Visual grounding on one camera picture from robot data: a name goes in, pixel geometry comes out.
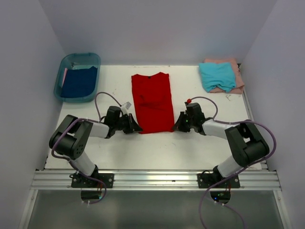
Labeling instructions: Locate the pink paper in bin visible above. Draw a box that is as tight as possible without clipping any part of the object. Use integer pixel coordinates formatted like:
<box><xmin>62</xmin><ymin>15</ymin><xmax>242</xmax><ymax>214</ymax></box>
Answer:
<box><xmin>61</xmin><ymin>68</ymin><xmax>68</xmax><ymax>87</ymax></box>

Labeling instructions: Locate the folded turquoise t shirt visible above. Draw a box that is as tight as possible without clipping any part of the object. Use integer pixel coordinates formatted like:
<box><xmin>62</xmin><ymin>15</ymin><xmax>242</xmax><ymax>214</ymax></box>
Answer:
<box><xmin>198</xmin><ymin>62</ymin><xmax>236</xmax><ymax>93</ymax></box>

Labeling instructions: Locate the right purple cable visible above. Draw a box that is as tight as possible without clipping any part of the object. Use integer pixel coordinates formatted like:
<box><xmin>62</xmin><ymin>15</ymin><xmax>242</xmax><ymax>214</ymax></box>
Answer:
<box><xmin>190</xmin><ymin>96</ymin><xmax>277</xmax><ymax>229</ymax></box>

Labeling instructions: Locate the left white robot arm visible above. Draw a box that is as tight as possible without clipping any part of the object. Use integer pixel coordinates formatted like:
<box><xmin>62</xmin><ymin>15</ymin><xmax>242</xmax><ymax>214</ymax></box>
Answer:
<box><xmin>49</xmin><ymin>106</ymin><xmax>142</xmax><ymax>187</ymax></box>

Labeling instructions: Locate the dark blue t shirt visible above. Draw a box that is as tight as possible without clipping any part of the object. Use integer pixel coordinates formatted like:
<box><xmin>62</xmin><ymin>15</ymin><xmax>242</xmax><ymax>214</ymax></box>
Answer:
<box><xmin>61</xmin><ymin>66</ymin><xmax>97</xmax><ymax>98</ymax></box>

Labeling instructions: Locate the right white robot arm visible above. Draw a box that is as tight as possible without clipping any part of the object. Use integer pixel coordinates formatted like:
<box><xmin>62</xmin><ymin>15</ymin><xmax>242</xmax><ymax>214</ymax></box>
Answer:
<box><xmin>172</xmin><ymin>103</ymin><xmax>270</xmax><ymax>187</ymax></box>

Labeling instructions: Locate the folded pink t shirt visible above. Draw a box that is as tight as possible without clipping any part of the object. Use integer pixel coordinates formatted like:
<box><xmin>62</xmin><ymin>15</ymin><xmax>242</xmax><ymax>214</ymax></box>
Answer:
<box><xmin>203</xmin><ymin>58</ymin><xmax>244</xmax><ymax>94</ymax></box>

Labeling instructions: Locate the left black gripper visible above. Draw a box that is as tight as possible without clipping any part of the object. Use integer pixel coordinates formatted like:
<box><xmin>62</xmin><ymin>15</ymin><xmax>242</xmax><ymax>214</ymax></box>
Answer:
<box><xmin>114</xmin><ymin>114</ymin><xmax>142</xmax><ymax>135</ymax></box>

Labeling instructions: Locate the red t shirt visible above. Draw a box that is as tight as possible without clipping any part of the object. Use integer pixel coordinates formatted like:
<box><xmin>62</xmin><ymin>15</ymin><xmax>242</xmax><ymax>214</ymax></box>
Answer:
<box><xmin>131</xmin><ymin>72</ymin><xmax>174</xmax><ymax>134</ymax></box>

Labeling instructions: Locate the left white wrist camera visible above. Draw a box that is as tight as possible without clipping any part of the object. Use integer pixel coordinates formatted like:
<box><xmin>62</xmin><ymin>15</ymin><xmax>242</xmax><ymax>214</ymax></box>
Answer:
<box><xmin>120</xmin><ymin>102</ymin><xmax>132</xmax><ymax>115</ymax></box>

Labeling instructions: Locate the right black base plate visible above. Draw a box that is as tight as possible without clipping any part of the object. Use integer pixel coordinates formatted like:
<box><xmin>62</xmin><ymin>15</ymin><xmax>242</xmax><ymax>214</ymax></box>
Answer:
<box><xmin>197</xmin><ymin>170</ymin><xmax>241</xmax><ymax>188</ymax></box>

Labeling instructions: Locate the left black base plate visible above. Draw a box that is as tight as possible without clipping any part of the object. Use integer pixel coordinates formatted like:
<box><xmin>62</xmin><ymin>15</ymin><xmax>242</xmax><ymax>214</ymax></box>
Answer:
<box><xmin>69</xmin><ymin>173</ymin><xmax>114</xmax><ymax>188</ymax></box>

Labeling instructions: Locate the teal plastic bin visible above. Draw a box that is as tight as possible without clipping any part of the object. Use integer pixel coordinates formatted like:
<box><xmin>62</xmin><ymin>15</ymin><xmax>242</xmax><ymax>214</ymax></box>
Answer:
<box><xmin>53</xmin><ymin>52</ymin><xmax>101</xmax><ymax>103</ymax></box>

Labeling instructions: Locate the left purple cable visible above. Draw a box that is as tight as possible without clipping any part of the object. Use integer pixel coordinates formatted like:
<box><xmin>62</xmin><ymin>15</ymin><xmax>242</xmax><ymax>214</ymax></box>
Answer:
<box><xmin>51</xmin><ymin>92</ymin><xmax>107</xmax><ymax>205</ymax></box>

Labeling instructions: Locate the aluminium mounting rail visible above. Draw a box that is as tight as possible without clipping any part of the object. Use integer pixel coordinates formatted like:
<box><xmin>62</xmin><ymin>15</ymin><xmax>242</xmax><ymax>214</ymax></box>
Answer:
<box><xmin>30</xmin><ymin>169</ymin><xmax>281</xmax><ymax>191</ymax></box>

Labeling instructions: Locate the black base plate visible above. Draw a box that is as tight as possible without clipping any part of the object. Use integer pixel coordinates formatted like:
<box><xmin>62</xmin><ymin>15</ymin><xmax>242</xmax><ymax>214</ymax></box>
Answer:
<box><xmin>69</xmin><ymin>173</ymin><xmax>114</xmax><ymax>188</ymax></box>
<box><xmin>197</xmin><ymin>170</ymin><xmax>241</xmax><ymax>188</ymax></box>

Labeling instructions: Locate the purple cable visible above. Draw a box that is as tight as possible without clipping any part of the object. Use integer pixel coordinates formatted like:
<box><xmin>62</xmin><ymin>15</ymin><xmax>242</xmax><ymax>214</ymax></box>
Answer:
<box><xmin>190</xmin><ymin>96</ymin><xmax>277</xmax><ymax>229</ymax></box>
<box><xmin>51</xmin><ymin>92</ymin><xmax>107</xmax><ymax>205</ymax></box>

